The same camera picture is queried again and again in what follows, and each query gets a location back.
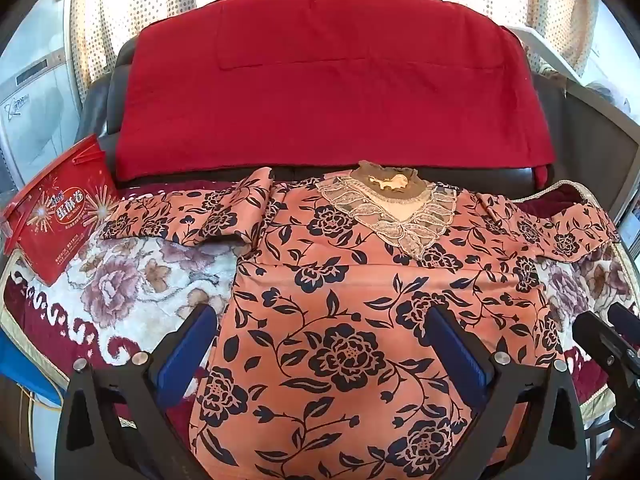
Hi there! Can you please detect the white metal frame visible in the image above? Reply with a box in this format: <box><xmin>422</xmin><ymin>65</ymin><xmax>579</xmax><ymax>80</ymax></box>
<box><xmin>510</xmin><ymin>25</ymin><xmax>640</xmax><ymax>128</ymax></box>

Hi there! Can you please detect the white appliance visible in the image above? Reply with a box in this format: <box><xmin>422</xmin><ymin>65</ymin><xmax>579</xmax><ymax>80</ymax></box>
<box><xmin>0</xmin><ymin>0</ymin><xmax>81</xmax><ymax>196</ymax></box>

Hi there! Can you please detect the blue cloth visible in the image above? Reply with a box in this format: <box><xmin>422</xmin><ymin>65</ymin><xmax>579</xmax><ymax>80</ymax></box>
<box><xmin>0</xmin><ymin>330</ymin><xmax>66</xmax><ymax>406</ymax></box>

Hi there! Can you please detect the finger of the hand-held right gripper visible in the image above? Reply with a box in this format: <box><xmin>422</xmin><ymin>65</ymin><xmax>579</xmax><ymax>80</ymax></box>
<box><xmin>606</xmin><ymin>302</ymin><xmax>640</xmax><ymax>338</ymax></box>
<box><xmin>571</xmin><ymin>311</ymin><xmax>640</xmax><ymax>393</ymax></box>

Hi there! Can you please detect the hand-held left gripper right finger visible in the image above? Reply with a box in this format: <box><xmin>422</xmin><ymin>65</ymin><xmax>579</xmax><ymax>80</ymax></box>
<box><xmin>427</xmin><ymin>305</ymin><xmax>587</xmax><ymax>480</ymax></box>

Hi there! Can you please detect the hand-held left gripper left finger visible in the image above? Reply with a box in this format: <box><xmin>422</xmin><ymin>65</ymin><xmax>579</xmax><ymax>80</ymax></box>
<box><xmin>54</xmin><ymin>304</ymin><xmax>221</xmax><ymax>480</ymax></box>

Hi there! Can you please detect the white maroon floral blanket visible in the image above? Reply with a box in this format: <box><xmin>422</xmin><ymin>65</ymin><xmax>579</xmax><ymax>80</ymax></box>
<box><xmin>0</xmin><ymin>180</ymin><xmax>640</xmax><ymax>428</ymax></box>

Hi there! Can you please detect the red blanket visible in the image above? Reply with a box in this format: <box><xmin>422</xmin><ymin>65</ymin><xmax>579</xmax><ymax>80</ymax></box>
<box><xmin>114</xmin><ymin>0</ymin><xmax>556</xmax><ymax>186</ymax></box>

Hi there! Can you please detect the dotted cream curtain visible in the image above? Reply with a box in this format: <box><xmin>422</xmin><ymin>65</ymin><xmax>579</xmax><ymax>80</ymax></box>
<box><xmin>65</xmin><ymin>0</ymin><xmax>601</xmax><ymax>91</ymax></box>

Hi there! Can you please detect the orange floral blouse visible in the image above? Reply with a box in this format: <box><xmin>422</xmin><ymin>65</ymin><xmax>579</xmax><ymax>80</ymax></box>
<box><xmin>97</xmin><ymin>160</ymin><xmax>621</xmax><ymax>480</ymax></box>

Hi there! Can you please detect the red snack box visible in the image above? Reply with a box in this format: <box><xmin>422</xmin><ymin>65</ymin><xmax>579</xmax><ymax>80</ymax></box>
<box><xmin>0</xmin><ymin>134</ymin><xmax>120</xmax><ymax>287</ymax></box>

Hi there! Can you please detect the black sofa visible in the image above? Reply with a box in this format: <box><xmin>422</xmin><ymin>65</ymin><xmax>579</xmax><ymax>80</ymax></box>
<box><xmin>75</xmin><ymin>30</ymin><xmax>640</xmax><ymax>221</ymax></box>

